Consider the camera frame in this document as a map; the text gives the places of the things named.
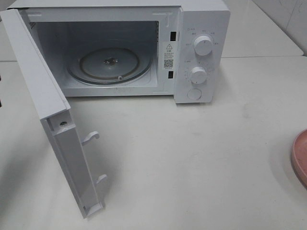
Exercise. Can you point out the round door release button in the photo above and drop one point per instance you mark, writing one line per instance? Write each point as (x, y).
(194, 94)

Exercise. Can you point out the white timer knob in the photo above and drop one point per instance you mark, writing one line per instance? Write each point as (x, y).
(198, 75)

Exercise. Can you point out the white microwave door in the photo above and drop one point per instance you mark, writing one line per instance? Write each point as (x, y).
(54, 112)

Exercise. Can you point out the pink round plate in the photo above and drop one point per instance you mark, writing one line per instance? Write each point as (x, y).
(299, 157)

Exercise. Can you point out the glass microwave turntable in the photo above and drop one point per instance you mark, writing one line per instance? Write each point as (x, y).
(107, 66)

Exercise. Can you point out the white microwave oven body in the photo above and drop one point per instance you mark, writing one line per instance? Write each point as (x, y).
(154, 81)

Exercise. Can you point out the upper white power knob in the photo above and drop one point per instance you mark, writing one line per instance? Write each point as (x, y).
(203, 45)

